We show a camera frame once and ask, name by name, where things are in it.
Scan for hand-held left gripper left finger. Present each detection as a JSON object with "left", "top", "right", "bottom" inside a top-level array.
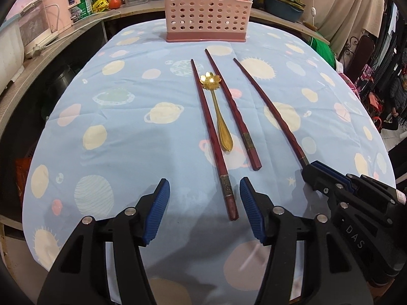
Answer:
[{"left": 36, "top": 178, "right": 171, "bottom": 305}]

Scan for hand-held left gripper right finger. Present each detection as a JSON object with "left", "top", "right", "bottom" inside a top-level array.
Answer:
[{"left": 239, "top": 177, "right": 374, "bottom": 305}]

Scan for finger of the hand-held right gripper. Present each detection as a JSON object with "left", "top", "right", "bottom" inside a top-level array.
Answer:
[
  {"left": 301, "top": 166, "right": 354, "bottom": 203},
  {"left": 310, "top": 161, "right": 399, "bottom": 201}
]

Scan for gold flower spoon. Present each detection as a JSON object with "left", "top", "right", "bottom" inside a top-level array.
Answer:
[{"left": 199, "top": 72, "right": 234, "bottom": 152}]

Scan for dark red chopstick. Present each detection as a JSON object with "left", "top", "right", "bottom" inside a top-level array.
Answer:
[
  {"left": 190, "top": 59, "right": 240, "bottom": 221},
  {"left": 204, "top": 49, "right": 263, "bottom": 170},
  {"left": 233, "top": 58, "right": 311, "bottom": 167}
]

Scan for pink perforated utensil basket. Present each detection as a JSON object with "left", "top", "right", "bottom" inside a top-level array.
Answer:
[{"left": 163, "top": 0, "right": 253, "bottom": 43}]

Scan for blue planet print tablecloth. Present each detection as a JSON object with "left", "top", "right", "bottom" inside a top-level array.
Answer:
[{"left": 22, "top": 17, "right": 396, "bottom": 305}]

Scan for pink floral cloth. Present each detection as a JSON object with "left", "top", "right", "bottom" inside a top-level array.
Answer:
[{"left": 339, "top": 70, "right": 360, "bottom": 99}]

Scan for green bag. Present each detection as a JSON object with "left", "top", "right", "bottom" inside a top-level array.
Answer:
[{"left": 310, "top": 35, "right": 338, "bottom": 70}]

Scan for dark chair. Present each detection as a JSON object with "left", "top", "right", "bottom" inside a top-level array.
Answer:
[{"left": 350, "top": 33, "right": 376, "bottom": 70}]

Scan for orange plastic bag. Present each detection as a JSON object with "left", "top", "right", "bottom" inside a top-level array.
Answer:
[{"left": 14, "top": 157, "right": 32, "bottom": 210}]

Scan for beige curtain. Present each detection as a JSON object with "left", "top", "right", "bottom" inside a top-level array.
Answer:
[{"left": 297, "top": 0, "right": 387, "bottom": 58}]

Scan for blue basin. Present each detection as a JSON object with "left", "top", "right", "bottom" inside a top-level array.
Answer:
[{"left": 264, "top": 0, "right": 306, "bottom": 23}]

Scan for white tub with grey lid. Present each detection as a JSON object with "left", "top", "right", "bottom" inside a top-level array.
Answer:
[{"left": 0, "top": 22, "right": 26, "bottom": 96}]

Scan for white kitchen appliance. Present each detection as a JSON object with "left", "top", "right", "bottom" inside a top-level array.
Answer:
[{"left": 17, "top": 0, "right": 59, "bottom": 58}]

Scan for pink kitchen appliance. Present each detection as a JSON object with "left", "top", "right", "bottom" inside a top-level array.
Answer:
[{"left": 41, "top": 0, "right": 81, "bottom": 39}]

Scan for white power cable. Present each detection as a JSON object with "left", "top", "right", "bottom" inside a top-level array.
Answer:
[{"left": 30, "top": 9, "right": 123, "bottom": 56}]

